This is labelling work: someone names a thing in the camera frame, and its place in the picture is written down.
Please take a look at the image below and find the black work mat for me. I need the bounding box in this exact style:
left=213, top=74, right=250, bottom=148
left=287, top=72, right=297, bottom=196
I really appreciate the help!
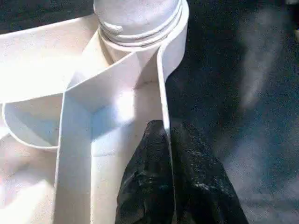
left=0, top=0, right=299, bottom=224

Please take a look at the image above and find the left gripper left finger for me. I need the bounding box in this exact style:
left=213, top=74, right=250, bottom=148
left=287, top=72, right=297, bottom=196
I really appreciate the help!
left=115, top=120, right=176, bottom=224

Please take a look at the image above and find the white plastic table leg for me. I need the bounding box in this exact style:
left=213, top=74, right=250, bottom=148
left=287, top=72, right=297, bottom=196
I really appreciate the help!
left=93, top=0, right=185, bottom=47

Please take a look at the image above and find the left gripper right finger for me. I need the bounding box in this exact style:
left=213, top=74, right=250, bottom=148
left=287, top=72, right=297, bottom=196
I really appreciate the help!
left=170, top=120, right=249, bottom=224

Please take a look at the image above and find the white plastic table top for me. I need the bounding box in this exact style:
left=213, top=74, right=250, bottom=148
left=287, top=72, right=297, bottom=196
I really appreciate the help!
left=0, top=0, right=190, bottom=224

